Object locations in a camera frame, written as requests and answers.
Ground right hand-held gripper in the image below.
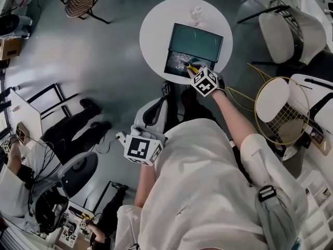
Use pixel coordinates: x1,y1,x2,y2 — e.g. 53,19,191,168
186,66,226,98

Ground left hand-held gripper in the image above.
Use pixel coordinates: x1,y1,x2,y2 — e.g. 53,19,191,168
116,80,172,167

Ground yellow handled screwdriver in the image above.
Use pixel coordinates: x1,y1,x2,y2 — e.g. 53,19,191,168
183,60,200,74

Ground person's left forearm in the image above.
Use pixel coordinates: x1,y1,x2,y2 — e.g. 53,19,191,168
134,162,157,208

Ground person's right forearm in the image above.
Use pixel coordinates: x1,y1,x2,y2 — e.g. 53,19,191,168
210,89,259,143

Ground dark green drawer cabinet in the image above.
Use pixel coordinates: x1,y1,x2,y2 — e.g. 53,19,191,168
168,22,225,64

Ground person's dark trouser legs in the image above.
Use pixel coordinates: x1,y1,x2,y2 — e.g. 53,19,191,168
166,83,222,134

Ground clear plastic cup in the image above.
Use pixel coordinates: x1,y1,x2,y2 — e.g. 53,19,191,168
189,6,207,27

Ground white shell chair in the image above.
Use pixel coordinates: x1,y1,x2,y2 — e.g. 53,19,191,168
237,5,327,65

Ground person's white shirt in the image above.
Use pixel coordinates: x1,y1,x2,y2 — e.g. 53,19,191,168
115,118,309,250

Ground grey office chair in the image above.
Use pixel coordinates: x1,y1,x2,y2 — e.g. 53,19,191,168
57,151,99,201

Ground brown wicker chair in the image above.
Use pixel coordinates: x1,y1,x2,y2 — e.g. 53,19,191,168
55,0,127,25

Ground purple and tan box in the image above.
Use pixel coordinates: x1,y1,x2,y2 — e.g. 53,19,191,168
306,123,329,156

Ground white desk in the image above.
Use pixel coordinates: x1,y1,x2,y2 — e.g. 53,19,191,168
7,88,44,143

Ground cardboard box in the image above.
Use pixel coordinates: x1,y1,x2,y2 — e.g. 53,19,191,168
0,37,23,61

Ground black bag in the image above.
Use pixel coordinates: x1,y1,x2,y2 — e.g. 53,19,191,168
0,14,20,36

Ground white shelf unit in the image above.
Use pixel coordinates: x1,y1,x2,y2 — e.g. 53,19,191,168
298,169,333,250

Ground black floor cable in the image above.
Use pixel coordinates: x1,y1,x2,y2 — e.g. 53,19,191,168
94,135,121,155

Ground yellow wire chair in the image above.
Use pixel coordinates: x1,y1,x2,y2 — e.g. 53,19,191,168
225,62,311,146

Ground black metal frame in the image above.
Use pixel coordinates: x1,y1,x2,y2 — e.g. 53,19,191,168
27,83,79,120

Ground white chair with black strap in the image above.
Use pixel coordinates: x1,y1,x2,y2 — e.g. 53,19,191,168
282,73,333,161

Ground grey backpack strap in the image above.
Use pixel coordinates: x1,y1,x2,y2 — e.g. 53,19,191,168
254,184,300,250

